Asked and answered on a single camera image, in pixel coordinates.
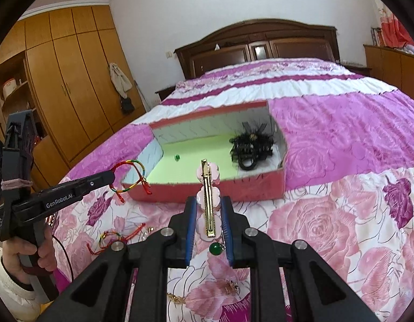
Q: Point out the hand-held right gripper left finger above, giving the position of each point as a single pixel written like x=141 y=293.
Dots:
x=191 y=231

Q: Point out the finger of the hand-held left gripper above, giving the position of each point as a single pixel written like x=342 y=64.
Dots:
x=96 y=180

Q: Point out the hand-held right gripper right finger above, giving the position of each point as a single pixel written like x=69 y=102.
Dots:
x=227 y=231

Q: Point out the pink flower hair clip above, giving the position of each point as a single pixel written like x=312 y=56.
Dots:
x=208 y=204

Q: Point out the pink cardboard box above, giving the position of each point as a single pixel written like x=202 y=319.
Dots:
x=260 y=187

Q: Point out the person's left forearm white sleeve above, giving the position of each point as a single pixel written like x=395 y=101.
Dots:
x=10 y=288

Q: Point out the person's left hand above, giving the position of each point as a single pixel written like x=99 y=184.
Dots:
x=42 y=253

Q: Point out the pink elastic band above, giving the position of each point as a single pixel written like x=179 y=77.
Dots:
x=15 y=183

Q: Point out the small gold charm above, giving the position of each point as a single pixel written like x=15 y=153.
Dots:
x=232 y=287

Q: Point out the black hanging bag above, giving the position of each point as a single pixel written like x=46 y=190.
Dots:
x=127 y=105

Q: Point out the brown wooden wardrobe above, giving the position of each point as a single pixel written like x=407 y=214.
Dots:
x=76 y=90

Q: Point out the black feather hair clip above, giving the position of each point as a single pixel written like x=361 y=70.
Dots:
x=252 y=139

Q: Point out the beige hanging cloth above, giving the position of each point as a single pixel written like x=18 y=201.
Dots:
x=119 y=80

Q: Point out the dark wooden nightstand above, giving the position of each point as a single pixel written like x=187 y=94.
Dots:
x=166 y=94

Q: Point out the round white box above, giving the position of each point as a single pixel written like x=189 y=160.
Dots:
x=9 y=87

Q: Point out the pink floral bedspread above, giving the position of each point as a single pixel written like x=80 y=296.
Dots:
x=327 y=124

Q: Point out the dark wooden headboard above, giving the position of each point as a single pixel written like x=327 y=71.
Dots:
x=227 y=57

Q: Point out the brown wooden cabinet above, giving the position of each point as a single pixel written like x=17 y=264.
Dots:
x=391 y=67

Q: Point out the row of books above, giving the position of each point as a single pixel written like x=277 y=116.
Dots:
x=378 y=37

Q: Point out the red clothing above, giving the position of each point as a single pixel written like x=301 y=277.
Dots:
x=396 y=30

